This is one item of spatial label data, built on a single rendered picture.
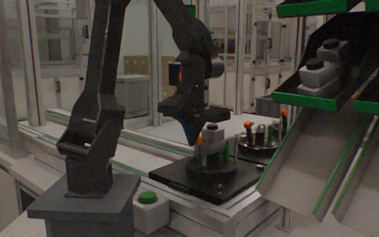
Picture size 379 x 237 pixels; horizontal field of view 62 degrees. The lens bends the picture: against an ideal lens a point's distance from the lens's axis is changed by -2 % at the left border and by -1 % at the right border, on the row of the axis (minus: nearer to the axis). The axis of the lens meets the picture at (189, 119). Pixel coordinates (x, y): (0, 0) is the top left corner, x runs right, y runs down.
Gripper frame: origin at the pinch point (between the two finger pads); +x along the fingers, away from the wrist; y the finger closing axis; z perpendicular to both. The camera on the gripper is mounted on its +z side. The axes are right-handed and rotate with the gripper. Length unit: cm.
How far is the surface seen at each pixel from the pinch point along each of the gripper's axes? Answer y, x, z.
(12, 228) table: -30, 24, 33
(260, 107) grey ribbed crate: -88, 28, -193
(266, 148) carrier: 4.8, 9.7, -29.6
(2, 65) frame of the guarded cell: -82, -13, 14
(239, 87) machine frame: -60, 2, -115
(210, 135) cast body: 1.0, 1.8, -6.3
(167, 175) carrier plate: -6.4, 12.3, 2.0
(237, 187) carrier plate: 11.0, 12.3, -4.0
